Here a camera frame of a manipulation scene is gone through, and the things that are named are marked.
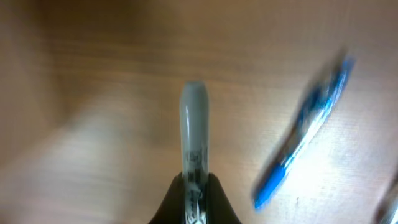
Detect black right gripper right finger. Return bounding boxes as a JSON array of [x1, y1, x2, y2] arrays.
[[206, 173, 241, 224]]

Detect grey permanent marker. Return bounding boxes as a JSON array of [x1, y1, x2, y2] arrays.
[[179, 81, 209, 223]]

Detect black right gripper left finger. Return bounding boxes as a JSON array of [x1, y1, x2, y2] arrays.
[[149, 173, 185, 224]]

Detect blue ballpoint pen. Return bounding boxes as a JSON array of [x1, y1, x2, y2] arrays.
[[252, 49, 355, 210]]

